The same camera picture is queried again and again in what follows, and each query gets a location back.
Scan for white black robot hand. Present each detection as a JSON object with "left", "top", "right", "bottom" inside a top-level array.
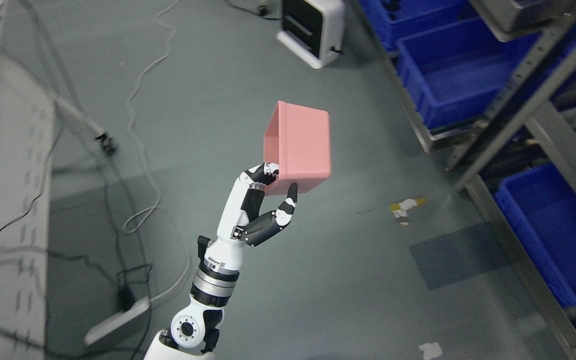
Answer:
[{"left": 201, "top": 162, "right": 298, "bottom": 276}]

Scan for pink plastic storage box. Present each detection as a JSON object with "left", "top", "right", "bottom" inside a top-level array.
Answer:
[{"left": 263, "top": 100, "right": 332, "bottom": 197}]

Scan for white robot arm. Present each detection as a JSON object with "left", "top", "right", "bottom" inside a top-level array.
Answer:
[{"left": 144, "top": 264, "right": 240, "bottom": 360}]

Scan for white black box appliance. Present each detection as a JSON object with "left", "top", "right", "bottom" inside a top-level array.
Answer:
[{"left": 276, "top": 0, "right": 346, "bottom": 69}]

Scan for blue shelf bin top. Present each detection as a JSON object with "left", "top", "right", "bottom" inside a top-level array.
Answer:
[{"left": 358, "top": 0, "right": 477, "bottom": 53}]

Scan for blue shelf bin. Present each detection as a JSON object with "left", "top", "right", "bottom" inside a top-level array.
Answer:
[
  {"left": 397, "top": 18, "right": 538, "bottom": 130},
  {"left": 494, "top": 162, "right": 576, "bottom": 308},
  {"left": 358, "top": 0, "right": 477, "bottom": 53}
]

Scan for blue shelf bin upper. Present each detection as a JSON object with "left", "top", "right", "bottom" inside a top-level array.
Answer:
[{"left": 397, "top": 18, "right": 538, "bottom": 130}]

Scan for grey metal shelf rack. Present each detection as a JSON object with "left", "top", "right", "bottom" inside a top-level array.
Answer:
[{"left": 350, "top": 0, "right": 576, "bottom": 360}]

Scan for blue shelf bin lower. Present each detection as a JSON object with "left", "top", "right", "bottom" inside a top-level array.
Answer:
[{"left": 494, "top": 162, "right": 576, "bottom": 308}]

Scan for black power adapter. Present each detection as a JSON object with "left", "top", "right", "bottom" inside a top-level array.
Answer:
[{"left": 116, "top": 285, "right": 137, "bottom": 313}]

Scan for yellow white floor scrap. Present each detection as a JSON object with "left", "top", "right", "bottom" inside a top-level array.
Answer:
[{"left": 389, "top": 197, "right": 427, "bottom": 227}]

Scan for white cabinet left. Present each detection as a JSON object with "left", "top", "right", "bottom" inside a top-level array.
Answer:
[{"left": 0, "top": 0, "right": 56, "bottom": 360}]

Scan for white floor cable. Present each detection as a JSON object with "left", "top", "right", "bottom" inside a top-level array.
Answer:
[{"left": 121, "top": 0, "right": 192, "bottom": 306}]

